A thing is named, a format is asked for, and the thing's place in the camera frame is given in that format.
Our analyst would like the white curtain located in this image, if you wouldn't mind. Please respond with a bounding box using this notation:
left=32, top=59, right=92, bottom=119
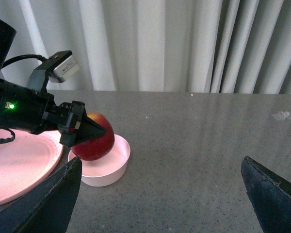
left=0, top=0, right=291, bottom=94

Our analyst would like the black camera cable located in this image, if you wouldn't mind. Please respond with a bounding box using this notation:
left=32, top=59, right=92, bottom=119
left=1, top=54, right=49, bottom=69

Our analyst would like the red apple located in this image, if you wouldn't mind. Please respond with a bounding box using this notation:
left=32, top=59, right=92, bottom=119
left=71, top=113, right=115, bottom=161

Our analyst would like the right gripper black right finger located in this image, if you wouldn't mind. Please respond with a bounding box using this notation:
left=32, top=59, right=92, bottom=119
left=241, top=156, right=291, bottom=233

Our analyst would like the pink plate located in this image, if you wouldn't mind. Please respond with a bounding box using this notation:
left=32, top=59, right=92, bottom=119
left=0, top=130, right=63, bottom=205

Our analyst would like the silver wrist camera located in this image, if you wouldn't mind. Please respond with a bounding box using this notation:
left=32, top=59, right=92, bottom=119
left=49, top=50, right=80, bottom=83

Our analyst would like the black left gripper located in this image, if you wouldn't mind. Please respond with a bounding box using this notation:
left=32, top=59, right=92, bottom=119
left=40, top=92, right=106, bottom=147

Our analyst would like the pink bowl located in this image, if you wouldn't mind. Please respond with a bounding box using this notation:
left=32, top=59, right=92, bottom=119
left=81, top=134, right=130, bottom=187

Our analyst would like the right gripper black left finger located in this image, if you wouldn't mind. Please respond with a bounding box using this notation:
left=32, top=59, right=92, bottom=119
left=0, top=157, right=82, bottom=233

